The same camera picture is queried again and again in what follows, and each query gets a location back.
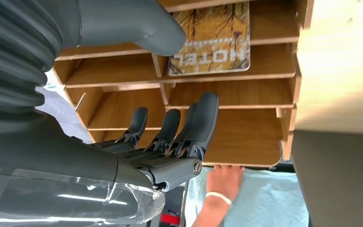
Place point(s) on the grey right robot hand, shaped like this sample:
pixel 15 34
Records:
pixel 43 163

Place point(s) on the person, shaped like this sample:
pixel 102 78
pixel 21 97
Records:
pixel 269 200

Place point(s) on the wooden card organizer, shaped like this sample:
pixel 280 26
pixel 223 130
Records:
pixel 247 134

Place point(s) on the yellow patterned hotel card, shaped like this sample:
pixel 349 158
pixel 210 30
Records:
pixel 212 44

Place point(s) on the red barrier belt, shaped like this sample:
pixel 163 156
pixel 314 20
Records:
pixel 170 219

